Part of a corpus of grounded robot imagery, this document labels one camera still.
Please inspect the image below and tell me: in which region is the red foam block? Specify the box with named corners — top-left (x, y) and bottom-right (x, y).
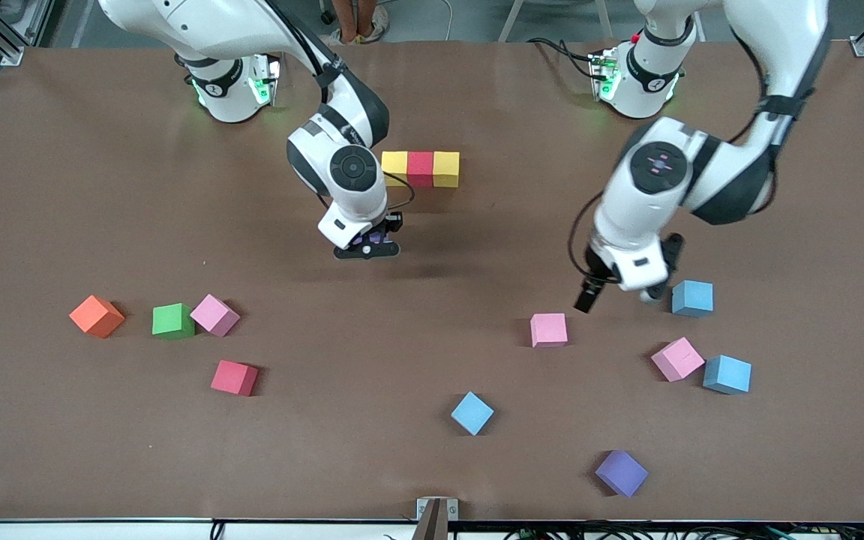
top-left (406, 151), bottom-right (434, 188)
top-left (210, 359), bottom-right (260, 398)

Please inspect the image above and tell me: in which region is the brown table cover sheet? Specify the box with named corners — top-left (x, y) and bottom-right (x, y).
top-left (0, 41), bottom-right (864, 522)

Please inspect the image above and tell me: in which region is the orange foam block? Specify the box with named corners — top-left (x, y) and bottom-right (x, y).
top-left (68, 294), bottom-right (126, 340)

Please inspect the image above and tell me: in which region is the black left arm base cable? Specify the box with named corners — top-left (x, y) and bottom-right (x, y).
top-left (528, 36), bottom-right (598, 80)

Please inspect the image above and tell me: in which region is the blue foam block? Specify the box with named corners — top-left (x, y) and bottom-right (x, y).
top-left (702, 354), bottom-right (753, 396)
top-left (671, 280), bottom-right (715, 319)
top-left (450, 391), bottom-right (495, 437)

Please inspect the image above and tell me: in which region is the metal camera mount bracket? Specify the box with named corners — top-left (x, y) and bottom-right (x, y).
top-left (411, 497), bottom-right (460, 540)

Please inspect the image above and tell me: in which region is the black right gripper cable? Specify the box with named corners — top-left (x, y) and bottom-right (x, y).
top-left (381, 171), bottom-right (416, 218)

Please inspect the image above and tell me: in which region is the white stand leg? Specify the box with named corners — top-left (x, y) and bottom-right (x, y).
top-left (497, 0), bottom-right (529, 43)
top-left (595, 0), bottom-right (619, 40)

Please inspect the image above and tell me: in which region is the pink foam block with slit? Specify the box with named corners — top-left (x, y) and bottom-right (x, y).
top-left (650, 336), bottom-right (706, 383)

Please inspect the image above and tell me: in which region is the yellow foam block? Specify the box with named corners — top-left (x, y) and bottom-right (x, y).
top-left (381, 151), bottom-right (409, 186)
top-left (432, 151), bottom-right (461, 188)

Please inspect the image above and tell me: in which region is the green foam block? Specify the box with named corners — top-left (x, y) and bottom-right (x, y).
top-left (151, 302), bottom-right (196, 341)

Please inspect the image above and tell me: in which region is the person leg with sneaker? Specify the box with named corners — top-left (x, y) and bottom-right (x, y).
top-left (361, 0), bottom-right (390, 42)
top-left (331, 0), bottom-right (364, 44)

